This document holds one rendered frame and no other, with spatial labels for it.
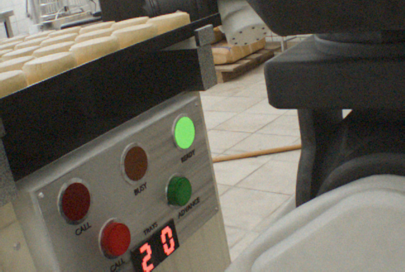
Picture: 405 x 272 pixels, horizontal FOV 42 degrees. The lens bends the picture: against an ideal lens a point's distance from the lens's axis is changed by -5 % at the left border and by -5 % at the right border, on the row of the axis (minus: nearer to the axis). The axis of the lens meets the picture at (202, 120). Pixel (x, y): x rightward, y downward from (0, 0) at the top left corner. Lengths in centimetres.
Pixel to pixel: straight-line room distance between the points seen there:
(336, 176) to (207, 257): 37
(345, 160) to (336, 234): 5
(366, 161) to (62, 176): 24
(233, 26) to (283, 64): 46
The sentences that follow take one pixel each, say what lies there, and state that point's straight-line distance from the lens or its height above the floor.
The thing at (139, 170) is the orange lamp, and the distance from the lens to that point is 51.
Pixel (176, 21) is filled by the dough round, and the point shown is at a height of 92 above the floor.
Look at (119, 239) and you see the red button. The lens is 49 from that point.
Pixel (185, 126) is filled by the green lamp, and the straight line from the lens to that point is 57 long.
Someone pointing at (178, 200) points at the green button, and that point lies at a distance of 55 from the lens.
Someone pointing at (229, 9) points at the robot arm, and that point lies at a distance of 78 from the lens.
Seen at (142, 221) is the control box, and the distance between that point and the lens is 53.
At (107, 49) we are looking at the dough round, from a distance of 52.
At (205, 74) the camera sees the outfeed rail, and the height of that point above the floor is 86.
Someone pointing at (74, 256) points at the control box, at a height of 77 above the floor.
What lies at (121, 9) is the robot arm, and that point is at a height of 93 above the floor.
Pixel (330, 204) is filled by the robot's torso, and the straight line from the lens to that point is 33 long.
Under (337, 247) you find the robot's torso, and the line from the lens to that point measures 33.
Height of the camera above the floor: 98
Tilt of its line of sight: 17 degrees down
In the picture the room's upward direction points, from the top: 11 degrees counter-clockwise
